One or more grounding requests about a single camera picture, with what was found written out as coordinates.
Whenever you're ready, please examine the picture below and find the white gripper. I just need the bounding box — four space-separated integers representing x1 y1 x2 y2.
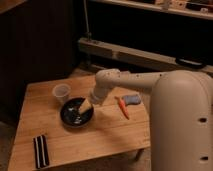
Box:
79 87 104 114

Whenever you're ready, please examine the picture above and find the black ceramic bowl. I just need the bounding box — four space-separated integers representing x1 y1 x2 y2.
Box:
60 97 94 128

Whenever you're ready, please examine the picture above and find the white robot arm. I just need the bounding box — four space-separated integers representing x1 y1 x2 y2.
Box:
89 69 213 171

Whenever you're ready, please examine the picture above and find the wooden low table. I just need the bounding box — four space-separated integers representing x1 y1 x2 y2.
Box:
8 81 150 171

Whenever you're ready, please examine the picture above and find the clear plastic cup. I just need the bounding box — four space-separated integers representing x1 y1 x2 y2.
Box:
52 84 70 104

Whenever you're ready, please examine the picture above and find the orange carrot toy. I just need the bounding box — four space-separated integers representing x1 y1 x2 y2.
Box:
115 97 130 120

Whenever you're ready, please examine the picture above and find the blue grey sponge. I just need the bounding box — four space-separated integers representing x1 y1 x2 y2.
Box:
122 95 141 105

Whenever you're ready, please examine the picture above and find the black white striped box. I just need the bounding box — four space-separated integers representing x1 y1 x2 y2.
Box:
33 135 49 169

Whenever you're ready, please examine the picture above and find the vertical metal pole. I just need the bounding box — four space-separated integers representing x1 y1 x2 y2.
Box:
83 0 91 40

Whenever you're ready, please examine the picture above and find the upper shelf with items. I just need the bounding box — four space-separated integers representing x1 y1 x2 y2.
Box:
90 0 213 21

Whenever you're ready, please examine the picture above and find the grey metal rail beam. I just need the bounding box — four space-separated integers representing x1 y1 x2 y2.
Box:
77 37 213 74

